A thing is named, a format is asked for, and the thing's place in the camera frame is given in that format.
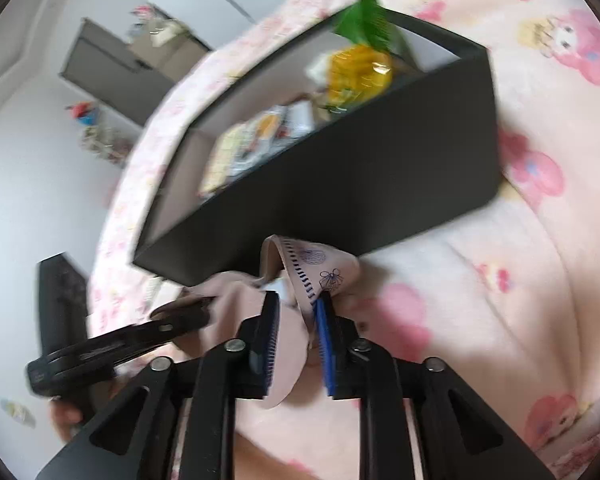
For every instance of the red blue toy figure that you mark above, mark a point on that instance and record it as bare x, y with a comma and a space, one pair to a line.
84, 112

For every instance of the pink printed blanket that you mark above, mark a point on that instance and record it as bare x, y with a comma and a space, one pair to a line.
530, 260

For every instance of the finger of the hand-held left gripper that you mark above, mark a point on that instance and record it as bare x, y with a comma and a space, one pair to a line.
185, 322

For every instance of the grey cabinet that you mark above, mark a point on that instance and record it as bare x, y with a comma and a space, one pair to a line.
105, 70

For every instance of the green yellow snack packet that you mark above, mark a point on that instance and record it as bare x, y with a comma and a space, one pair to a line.
360, 70

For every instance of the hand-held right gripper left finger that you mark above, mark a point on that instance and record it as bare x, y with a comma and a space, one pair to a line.
270, 345

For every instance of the plush toys on cabinet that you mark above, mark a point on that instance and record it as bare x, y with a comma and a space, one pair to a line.
157, 27

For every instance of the person's left hand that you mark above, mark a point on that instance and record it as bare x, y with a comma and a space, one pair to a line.
67, 417

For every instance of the patterned small card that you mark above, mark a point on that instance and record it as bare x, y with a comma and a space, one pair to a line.
222, 160

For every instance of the black storage box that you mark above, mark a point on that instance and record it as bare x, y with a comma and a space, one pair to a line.
380, 160

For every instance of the white small object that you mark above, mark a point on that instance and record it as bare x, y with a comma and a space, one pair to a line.
299, 117

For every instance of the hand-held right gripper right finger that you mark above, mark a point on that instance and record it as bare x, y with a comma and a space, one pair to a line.
325, 347

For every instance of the pile of small toys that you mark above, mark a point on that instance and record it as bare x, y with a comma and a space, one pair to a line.
105, 145

